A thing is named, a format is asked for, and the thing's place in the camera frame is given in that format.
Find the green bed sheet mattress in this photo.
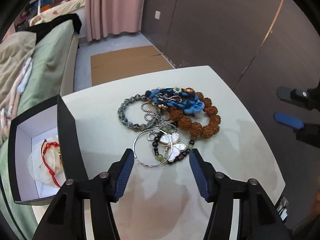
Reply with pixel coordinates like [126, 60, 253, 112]
[1, 20, 75, 239]

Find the beige blanket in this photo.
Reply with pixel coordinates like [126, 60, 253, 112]
[1, 31, 36, 109]

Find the white wall socket plate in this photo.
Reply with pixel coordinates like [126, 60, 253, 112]
[155, 11, 161, 20]

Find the white bed frame side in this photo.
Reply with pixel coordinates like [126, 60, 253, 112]
[60, 35, 79, 96]

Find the grey stone bead bracelet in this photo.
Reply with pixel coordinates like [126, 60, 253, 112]
[117, 93, 153, 131]

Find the brown rudraksha bead bracelet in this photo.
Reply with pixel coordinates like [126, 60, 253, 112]
[169, 87, 222, 140]

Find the black jewelry box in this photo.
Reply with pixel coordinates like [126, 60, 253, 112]
[8, 95, 88, 205]

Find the floral patterned quilt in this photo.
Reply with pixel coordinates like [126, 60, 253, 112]
[29, 0, 85, 27]

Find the red cord bracelet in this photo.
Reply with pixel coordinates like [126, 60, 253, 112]
[40, 139, 62, 189]

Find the white organza pouch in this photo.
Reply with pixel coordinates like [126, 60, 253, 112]
[27, 135, 64, 188]

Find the black garment on bed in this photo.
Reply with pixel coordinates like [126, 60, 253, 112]
[25, 14, 82, 43]

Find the blue braided cord bracelet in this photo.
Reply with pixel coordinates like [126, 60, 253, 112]
[145, 87, 205, 116]

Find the silver hoop bangle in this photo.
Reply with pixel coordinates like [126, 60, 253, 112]
[132, 128, 174, 168]

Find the pink curtain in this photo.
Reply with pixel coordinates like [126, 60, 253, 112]
[85, 0, 144, 42]

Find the butterfly charm bead bracelet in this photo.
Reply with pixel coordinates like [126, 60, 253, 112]
[151, 127, 195, 165]

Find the silver ball chain necklace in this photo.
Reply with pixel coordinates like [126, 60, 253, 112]
[140, 100, 173, 131]

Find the flat brown cardboard sheet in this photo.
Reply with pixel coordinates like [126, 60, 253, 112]
[91, 46, 173, 86]

